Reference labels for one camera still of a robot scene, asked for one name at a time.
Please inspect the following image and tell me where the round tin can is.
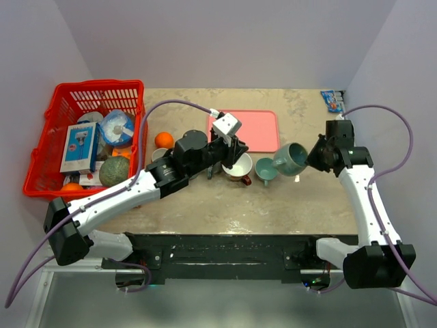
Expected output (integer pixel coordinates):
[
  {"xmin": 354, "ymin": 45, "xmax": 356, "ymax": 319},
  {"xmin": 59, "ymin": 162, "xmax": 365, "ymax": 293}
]
[{"xmin": 76, "ymin": 111, "xmax": 104, "ymax": 124}]

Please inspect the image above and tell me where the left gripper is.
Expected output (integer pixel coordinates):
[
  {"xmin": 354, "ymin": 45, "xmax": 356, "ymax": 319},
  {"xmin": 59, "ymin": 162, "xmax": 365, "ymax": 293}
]
[{"xmin": 187, "ymin": 132, "xmax": 249, "ymax": 178}]

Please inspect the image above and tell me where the green melon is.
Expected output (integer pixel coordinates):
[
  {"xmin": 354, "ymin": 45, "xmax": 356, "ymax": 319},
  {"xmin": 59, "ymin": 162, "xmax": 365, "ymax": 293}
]
[{"xmin": 99, "ymin": 156, "xmax": 130, "ymax": 187}]

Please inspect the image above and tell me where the teal mug back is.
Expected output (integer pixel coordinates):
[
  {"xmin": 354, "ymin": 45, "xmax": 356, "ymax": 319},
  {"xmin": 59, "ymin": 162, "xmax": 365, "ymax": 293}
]
[{"xmin": 272, "ymin": 143, "xmax": 308, "ymax": 176}]

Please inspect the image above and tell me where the orange fruit in basket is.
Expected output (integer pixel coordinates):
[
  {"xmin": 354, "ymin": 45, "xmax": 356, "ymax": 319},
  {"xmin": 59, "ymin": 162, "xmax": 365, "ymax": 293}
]
[{"xmin": 60, "ymin": 182, "xmax": 84, "ymax": 192}]

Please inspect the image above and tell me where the blue product box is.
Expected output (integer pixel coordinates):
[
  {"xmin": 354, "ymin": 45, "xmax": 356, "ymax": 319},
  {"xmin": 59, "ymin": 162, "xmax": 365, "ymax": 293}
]
[{"xmin": 59, "ymin": 122, "xmax": 100, "ymax": 174}]

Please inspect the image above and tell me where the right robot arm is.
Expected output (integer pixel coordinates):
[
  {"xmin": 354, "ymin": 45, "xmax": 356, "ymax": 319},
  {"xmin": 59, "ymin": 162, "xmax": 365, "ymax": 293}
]
[{"xmin": 304, "ymin": 120, "xmax": 416, "ymax": 289}]

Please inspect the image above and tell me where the grey-blue mug front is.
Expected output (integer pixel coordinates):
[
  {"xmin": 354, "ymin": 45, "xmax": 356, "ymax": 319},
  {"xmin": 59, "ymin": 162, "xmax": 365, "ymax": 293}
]
[{"xmin": 206, "ymin": 163, "xmax": 222, "ymax": 180}]

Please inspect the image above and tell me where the red plastic basket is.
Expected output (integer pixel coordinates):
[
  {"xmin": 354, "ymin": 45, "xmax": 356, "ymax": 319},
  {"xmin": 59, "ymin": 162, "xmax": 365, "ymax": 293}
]
[{"xmin": 23, "ymin": 79, "xmax": 147, "ymax": 202}]

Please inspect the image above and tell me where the blue white plastic bag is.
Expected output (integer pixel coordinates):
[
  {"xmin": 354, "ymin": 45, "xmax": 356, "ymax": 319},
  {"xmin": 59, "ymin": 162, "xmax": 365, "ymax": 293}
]
[{"xmin": 100, "ymin": 109, "xmax": 135, "ymax": 146}]

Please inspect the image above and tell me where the white speckled mug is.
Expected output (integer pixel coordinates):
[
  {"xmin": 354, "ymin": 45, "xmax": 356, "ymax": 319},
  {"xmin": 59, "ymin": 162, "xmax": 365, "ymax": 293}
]
[{"xmin": 151, "ymin": 148, "xmax": 168, "ymax": 162}]

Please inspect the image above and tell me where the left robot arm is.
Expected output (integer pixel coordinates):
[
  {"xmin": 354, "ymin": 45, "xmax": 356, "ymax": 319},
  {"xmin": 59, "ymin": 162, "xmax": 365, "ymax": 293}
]
[{"xmin": 44, "ymin": 130, "xmax": 249, "ymax": 268}]

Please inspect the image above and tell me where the blue snack packet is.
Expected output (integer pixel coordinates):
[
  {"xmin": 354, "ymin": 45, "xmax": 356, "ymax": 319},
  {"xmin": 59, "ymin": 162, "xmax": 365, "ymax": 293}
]
[{"xmin": 320, "ymin": 90, "xmax": 342, "ymax": 113}]

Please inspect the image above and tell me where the dark red mug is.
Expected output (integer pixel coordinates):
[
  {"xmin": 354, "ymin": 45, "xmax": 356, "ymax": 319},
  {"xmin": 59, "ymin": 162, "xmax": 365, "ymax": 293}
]
[{"xmin": 222, "ymin": 153, "xmax": 253, "ymax": 186}]

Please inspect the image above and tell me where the small teal mug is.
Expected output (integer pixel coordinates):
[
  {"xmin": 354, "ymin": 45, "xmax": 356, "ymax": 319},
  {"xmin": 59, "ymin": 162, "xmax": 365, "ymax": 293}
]
[{"xmin": 255, "ymin": 157, "xmax": 279, "ymax": 187}]

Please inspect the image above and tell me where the pink tray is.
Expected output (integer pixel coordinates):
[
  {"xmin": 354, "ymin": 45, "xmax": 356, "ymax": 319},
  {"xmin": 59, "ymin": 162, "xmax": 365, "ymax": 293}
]
[{"xmin": 223, "ymin": 109, "xmax": 280, "ymax": 153}]

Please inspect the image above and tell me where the orange fruit on table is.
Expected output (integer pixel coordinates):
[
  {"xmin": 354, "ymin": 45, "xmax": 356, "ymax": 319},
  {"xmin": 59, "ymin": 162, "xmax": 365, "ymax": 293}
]
[{"xmin": 154, "ymin": 131, "xmax": 174, "ymax": 149}]

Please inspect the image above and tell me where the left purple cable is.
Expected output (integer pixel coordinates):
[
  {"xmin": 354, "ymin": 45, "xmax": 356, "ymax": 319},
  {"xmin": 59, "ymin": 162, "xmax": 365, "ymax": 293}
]
[{"xmin": 3, "ymin": 98, "xmax": 219, "ymax": 309}]

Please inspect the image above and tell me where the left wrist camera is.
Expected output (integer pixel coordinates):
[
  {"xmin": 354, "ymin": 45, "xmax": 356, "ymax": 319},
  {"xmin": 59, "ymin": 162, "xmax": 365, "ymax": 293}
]
[{"xmin": 210, "ymin": 109, "xmax": 242, "ymax": 146}]

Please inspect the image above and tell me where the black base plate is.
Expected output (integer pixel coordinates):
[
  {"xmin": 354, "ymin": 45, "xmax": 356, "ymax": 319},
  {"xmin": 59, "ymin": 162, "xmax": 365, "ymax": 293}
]
[{"xmin": 100, "ymin": 234, "xmax": 359, "ymax": 291}]

